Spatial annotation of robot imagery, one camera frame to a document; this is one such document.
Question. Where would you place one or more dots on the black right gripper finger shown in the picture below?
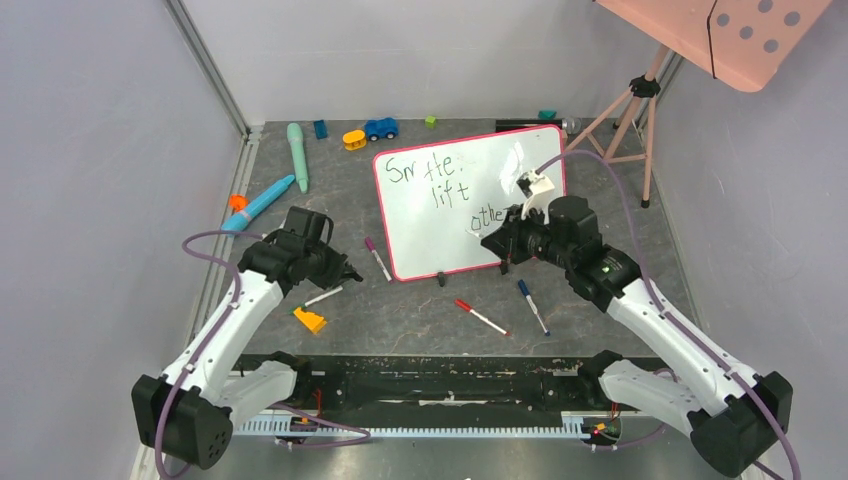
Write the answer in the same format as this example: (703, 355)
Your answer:
(507, 233)
(501, 247)

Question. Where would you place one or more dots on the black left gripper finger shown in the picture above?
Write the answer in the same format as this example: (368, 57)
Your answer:
(327, 283)
(342, 270)

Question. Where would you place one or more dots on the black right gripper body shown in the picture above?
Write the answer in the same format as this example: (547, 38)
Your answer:
(506, 240)

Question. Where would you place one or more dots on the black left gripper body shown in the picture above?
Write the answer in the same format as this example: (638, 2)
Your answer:
(324, 261)

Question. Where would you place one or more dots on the pink framed whiteboard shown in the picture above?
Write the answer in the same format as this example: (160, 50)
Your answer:
(430, 194)

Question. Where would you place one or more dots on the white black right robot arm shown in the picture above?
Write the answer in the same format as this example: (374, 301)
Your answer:
(731, 413)

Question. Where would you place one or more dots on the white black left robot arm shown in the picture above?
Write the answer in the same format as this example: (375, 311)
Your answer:
(190, 411)

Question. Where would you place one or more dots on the green capped white marker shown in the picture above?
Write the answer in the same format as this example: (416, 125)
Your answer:
(319, 298)

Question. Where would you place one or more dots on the purple capped white marker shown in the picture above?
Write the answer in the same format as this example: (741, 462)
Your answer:
(370, 245)

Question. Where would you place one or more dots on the yellow plastic wedge piece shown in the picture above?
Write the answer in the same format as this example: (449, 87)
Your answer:
(310, 320)

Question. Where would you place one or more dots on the blue capped white marker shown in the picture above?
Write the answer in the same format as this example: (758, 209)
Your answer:
(532, 305)

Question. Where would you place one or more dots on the red capped white marker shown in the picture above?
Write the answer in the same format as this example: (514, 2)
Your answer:
(469, 309)

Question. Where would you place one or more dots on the blue toy stick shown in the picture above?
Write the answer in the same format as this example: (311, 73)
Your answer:
(239, 221)

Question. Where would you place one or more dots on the small orange toy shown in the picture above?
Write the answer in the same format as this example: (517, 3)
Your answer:
(238, 203)

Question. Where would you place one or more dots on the clear round ball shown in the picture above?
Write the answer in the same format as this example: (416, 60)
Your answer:
(571, 125)

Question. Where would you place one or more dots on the black cylinder object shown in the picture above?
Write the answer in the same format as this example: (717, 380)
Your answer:
(504, 125)

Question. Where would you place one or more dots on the yellow toy piece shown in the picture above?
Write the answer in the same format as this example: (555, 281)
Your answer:
(354, 139)

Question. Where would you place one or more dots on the mint green toy stick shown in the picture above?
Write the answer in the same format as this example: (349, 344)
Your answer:
(295, 138)

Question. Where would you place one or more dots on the small dark blue block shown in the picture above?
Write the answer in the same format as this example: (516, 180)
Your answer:
(320, 129)

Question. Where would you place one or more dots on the blue toy car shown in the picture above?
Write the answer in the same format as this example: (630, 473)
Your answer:
(385, 128)

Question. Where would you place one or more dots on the pink tripod stand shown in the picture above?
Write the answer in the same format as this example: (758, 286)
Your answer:
(642, 91)

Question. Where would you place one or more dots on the pink perforated panel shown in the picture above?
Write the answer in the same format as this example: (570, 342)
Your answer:
(741, 43)

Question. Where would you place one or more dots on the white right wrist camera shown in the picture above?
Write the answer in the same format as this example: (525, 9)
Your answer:
(538, 190)

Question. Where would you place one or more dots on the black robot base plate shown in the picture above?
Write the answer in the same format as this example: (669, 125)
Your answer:
(374, 391)

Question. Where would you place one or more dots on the white toothed cable rail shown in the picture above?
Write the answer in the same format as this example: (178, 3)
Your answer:
(281, 424)

